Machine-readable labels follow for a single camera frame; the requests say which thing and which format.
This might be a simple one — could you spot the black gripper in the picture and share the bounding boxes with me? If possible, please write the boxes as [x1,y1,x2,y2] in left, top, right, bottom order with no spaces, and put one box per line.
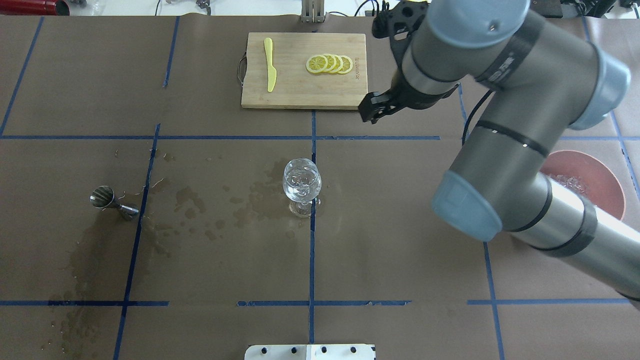
[358,70,458,125]

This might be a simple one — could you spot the steel jigger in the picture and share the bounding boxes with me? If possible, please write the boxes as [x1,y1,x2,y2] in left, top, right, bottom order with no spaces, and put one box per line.
[89,186,140,221]

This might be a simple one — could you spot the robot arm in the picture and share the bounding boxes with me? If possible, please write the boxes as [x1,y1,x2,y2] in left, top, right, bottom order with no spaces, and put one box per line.
[358,0,640,302]

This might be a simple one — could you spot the clear wine glass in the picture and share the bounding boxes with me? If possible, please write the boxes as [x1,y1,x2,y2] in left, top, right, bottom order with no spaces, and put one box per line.
[282,158,322,218]

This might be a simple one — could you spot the clear ice cubes pile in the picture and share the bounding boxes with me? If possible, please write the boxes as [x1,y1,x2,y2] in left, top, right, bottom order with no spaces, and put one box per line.
[547,173,588,197]

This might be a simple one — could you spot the lemon slice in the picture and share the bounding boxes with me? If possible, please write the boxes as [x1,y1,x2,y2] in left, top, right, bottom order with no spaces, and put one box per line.
[326,54,344,74]
[336,55,354,75]
[323,54,332,73]
[305,54,329,75]

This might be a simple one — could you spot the bamboo cutting board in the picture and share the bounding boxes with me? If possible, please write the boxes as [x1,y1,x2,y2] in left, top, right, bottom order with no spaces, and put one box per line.
[241,32,369,110]

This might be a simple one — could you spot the yellow plastic knife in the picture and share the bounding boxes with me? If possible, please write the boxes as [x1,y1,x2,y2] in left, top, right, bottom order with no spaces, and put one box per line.
[263,38,278,93]

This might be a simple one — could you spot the pink bowl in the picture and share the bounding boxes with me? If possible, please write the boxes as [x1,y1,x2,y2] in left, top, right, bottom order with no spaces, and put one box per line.
[541,150,626,220]

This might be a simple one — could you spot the red cylinder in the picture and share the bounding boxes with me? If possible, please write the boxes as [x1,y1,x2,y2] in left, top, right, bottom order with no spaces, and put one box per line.
[0,0,70,16]

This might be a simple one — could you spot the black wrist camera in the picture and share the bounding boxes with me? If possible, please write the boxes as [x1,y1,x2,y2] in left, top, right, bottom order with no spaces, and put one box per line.
[371,0,430,61]

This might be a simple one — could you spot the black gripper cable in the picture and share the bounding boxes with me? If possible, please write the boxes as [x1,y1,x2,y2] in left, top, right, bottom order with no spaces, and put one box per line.
[461,89,495,146]

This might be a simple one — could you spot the aluminium frame post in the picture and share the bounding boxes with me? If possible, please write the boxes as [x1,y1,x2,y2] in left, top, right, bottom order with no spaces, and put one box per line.
[301,0,326,24]

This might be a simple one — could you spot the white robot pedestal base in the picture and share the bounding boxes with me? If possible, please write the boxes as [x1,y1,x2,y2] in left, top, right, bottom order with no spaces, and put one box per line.
[244,343,377,360]

